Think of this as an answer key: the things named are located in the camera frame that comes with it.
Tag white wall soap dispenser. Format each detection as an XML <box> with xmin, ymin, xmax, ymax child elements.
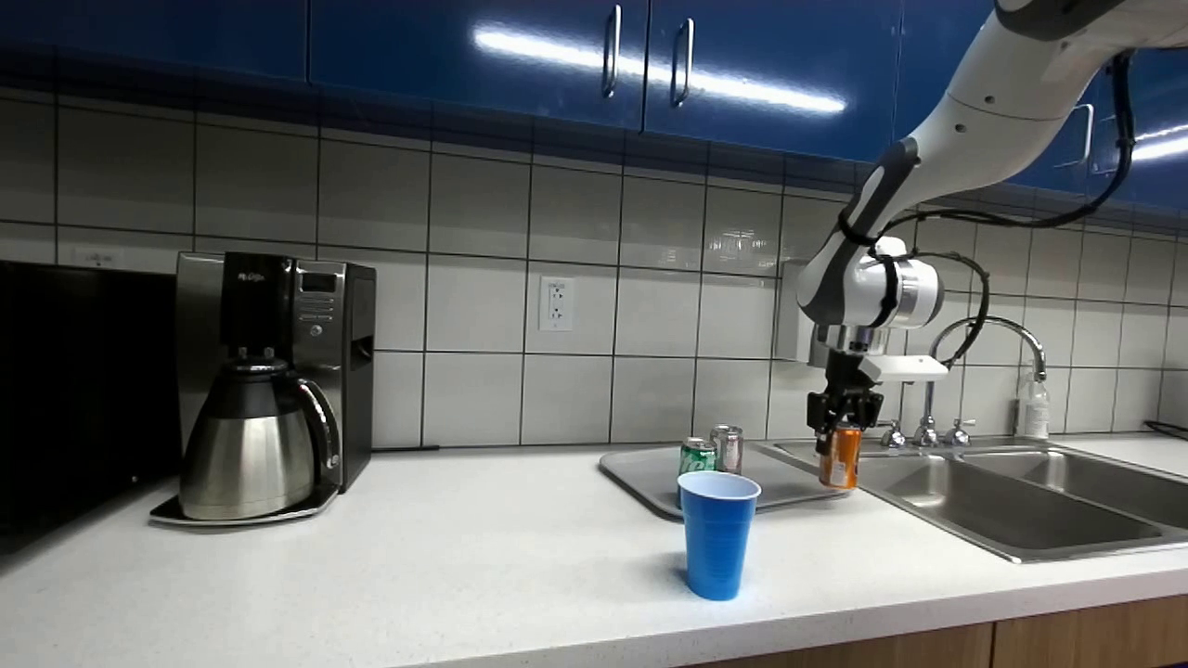
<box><xmin>777</xmin><ymin>259</ymin><xmax>825</xmax><ymax>371</ymax></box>

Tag stainless steel double sink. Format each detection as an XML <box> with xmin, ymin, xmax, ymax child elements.
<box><xmin>757</xmin><ymin>433</ymin><xmax>1188</xmax><ymax>568</ymax></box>

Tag wooden base cabinets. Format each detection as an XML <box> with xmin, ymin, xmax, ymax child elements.
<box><xmin>700</xmin><ymin>590</ymin><xmax>1188</xmax><ymax>668</ymax></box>

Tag white wall outlet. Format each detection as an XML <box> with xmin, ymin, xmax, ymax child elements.
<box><xmin>538</xmin><ymin>276</ymin><xmax>580</xmax><ymax>333</ymax></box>

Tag stainless steel coffee carafe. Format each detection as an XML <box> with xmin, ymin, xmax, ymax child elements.
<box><xmin>178</xmin><ymin>361</ymin><xmax>342</xmax><ymax>524</ymax></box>

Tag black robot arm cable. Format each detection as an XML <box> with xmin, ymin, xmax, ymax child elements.
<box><xmin>884</xmin><ymin>50</ymin><xmax>1139</xmax><ymax>371</ymax></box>

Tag orange soda can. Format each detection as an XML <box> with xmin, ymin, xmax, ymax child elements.
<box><xmin>818</xmin><ymin>418</ymin><xmax>867</xmax><ymax>494</ymax></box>

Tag clear soap bottle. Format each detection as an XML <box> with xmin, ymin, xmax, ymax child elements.
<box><xmin>1011</xmin><ymin>368</ymin><xmax>1055</xmax><ymax>447</ymax></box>

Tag grey plastic tray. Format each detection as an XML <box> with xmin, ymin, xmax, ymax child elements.
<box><xmin>597</xmin><ymin>437</ymin><xmax>858</xmax><ymax>524</ymax></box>

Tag black microwave oven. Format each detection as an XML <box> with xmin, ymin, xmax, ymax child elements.
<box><xmin>0</xmin><ymin>258</ymin><xmax>186</xmax><ymax>562</ymax></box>

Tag blue plastic cup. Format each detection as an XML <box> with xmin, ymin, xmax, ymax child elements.
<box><xmin>676</xmin><ymin>468</ymin><xmax>763</xmax><ymax>605</ymax></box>

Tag chrome gooseneck faucet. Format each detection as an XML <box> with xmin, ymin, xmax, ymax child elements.
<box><xmin>915</xmin><ymin>313</ymin><xmax>1051</xmax><ymax>451</ymax></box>

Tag green soda can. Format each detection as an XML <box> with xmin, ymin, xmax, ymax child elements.
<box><xmin>676</xmin><ymin>433</ymin><xmax>715</xmax><ymax>480</ymax></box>

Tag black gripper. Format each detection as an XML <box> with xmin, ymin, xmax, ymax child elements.
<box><xmin>806</xmin><ymin>349</ymin><xmax>888</xmax><ymax>456</ymax></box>

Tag black steel coffee maker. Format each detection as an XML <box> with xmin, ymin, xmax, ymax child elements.
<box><xmin>147</xmin><ymin>250</ymin><xmax>379</xmax><ymax>530</ymax></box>

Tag metal cabinet door handle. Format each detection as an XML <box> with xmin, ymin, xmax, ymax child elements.
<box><xmin>602</xmin><ymin>0</ymin><xmax>626</xmax><ymax>104</ymax></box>
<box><xmin>668</xmin><ymin>16</ymin><xmax>697</xmax><ymax>110</ymax></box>
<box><xmin>1070</xmin><ymin>102</ymin><xmax>1103</xmax><ymax>167</ymax></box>

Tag silver soda can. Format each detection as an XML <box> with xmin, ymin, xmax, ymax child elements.
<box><xmin>706</xmin><ymin>422</ymin><xmax>746</xmax><ymax>480</ymax></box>

